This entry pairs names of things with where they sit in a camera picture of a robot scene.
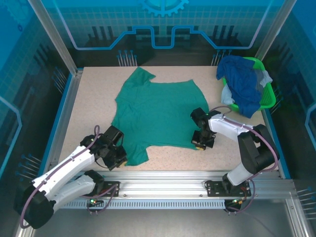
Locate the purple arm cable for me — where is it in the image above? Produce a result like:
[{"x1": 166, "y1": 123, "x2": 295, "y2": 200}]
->
[
  {"x1": 19, "y1": 125, "x2": 101, "y2": 229},
  {"x1": 209, "y1": 105, "x2": 277, "y2": 179}
]

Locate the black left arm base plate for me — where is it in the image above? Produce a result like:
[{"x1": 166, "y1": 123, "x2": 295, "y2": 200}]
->
[{"x1": 95, "y1": 181, "x2": 120, "y2": 198}]

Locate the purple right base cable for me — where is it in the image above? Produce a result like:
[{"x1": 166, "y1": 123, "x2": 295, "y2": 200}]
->
[{"x1": 227, "y1": 180, "x2": 258, "y2": 215}]

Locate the green t-shirt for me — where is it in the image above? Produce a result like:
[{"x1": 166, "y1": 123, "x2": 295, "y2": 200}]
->
[{"x1": 111, "y1": 66, "x2": 210, "y2": 166}]

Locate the pale blue t-shirt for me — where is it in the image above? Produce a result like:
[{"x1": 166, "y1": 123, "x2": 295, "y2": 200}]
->
[{"x1": 221, "y1": 85, "x2": 235, "y2": 105}]

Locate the grey t-shirt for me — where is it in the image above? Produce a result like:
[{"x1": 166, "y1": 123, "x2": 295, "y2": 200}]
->
[{"x1": 255, "y1": 70, "x2": 274, "y2": 91}]

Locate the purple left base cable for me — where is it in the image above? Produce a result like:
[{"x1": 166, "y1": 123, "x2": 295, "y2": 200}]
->
[{"x1": 81, "y1": 184, "x2": 121, "y2": 215}]

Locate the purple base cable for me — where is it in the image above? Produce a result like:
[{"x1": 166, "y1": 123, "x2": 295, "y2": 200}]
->
[
  {"x1": 227, "y1": 180, "x2": 258, "y2": 215},
  {"x1": 81, "y1": 184, "x2": 121, "y2": 215}
]

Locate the aluminium frame rail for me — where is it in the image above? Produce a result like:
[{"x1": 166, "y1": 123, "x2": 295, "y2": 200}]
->
[{"x1": 32, "y1": 170, "x2": 296, "y2": 200}]

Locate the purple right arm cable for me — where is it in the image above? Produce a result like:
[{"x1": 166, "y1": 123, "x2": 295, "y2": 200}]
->
[{"x1": 209, "y1": 105, "x2": 277, "y2": 179}]

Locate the green plastic basket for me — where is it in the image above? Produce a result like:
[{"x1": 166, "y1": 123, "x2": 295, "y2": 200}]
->
[{"x1": 222, "y1": 57, "x2": 277, "y2": 114}]

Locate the slotted grey cable duct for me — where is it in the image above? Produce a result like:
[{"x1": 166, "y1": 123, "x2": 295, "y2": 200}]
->
[{"x1": 59, "y1": 199, "x2": 227, "y2": 210}]

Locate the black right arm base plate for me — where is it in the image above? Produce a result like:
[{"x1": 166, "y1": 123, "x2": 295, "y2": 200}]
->
[{"x1": 205, "y1": 179, "x2": 252, "y2": 198}]

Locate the aluminium frame post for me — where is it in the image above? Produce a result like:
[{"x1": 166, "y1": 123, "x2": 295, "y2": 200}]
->
[
  {"x1": 254, "y1": 0, "x2": 297, "y2": 65},
  {"x1": 27, "y1": 0, "x2": 83, "y2": 75}
]

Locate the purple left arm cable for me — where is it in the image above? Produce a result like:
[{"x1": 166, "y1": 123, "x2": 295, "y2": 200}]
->
[{"x1": 19, "y1": 125, "x2": 101, "y2": 229}]

